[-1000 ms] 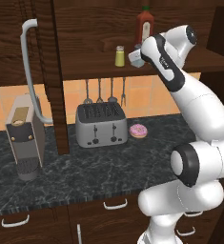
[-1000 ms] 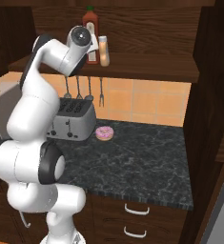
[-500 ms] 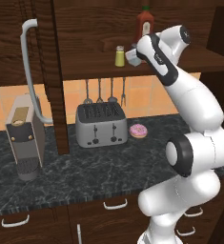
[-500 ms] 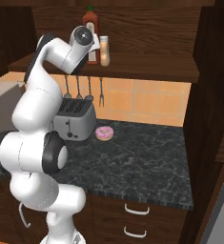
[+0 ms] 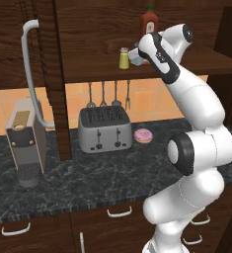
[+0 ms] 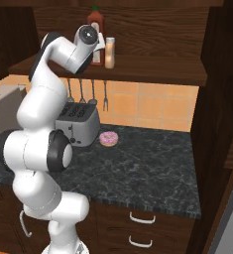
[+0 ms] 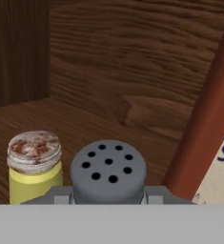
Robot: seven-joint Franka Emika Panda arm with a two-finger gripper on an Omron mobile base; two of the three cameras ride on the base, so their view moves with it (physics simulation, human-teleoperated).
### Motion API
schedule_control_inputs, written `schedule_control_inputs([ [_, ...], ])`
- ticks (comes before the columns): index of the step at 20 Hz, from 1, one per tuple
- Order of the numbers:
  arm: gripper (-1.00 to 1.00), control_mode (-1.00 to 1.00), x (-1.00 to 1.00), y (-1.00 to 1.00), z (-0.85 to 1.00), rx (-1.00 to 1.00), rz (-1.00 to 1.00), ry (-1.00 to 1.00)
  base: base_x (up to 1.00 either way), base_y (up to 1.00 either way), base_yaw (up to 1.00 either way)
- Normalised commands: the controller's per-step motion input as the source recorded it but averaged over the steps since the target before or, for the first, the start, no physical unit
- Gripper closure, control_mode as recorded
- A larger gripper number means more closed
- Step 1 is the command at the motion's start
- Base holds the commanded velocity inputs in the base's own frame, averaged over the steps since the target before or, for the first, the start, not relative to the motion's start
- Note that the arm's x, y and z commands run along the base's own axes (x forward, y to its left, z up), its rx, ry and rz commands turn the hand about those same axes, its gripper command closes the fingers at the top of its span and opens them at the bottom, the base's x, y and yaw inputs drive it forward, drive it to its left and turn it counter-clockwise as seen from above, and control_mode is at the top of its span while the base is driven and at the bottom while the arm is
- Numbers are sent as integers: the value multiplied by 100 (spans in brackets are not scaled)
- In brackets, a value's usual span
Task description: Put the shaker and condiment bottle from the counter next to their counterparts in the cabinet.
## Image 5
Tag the dark wood closed cabinet door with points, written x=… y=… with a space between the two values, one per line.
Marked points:
x=9 y=46

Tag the yellow-green shaker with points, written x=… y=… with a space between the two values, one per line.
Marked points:
x=124 y=61

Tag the red condiment bottle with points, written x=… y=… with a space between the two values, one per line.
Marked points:
x=149 y=21

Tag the dark wood drawer front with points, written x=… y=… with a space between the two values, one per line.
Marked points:
x=101 y=220
x=38 y=235

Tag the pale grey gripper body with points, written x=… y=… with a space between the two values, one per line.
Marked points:
x=136 y=57

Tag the hanging metal utensil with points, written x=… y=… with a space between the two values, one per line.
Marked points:
x=91 y=99
x=116 y=97
x=103 y=97

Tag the hanging metal fork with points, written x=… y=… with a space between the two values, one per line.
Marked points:
x=127 y=97

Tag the pink frosted donut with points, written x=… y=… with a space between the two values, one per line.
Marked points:
x=143 y=135

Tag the dark wood wall cabinet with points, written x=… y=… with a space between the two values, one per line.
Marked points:
x=97 y=49

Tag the dark wood open cabinet door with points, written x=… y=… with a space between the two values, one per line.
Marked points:
x=231 y=59
x=56 y=82

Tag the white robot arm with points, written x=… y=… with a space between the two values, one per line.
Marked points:
x=199 y=105

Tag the silver four-slot toaster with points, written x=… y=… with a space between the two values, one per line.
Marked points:
x=105 y=131

